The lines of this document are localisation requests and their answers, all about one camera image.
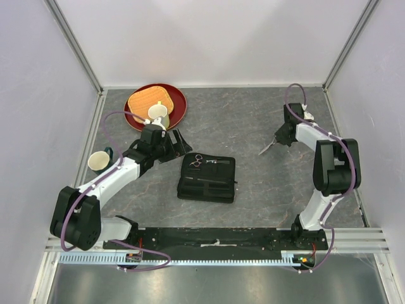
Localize pale green cup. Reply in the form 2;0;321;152
147;101;170;129

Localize orange woven mat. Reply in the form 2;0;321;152
127;85;174;119

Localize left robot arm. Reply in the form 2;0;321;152
50;124;192;251

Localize black tool case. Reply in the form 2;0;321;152
177;153;237;204

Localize dark green mug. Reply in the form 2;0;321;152
87;147;113;175

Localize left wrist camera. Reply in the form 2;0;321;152
144;117;166;130

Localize grey slotted cable duct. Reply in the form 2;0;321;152
58;252;316;267

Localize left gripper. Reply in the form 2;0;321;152
152;128;192;164

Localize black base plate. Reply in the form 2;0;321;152
123;227;328;259

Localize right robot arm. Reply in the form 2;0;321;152
275;103;361;250

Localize silver scissors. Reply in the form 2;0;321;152
259;136;277;155
189;154;218;167

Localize red round tray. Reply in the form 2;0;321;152
124;84;187;131

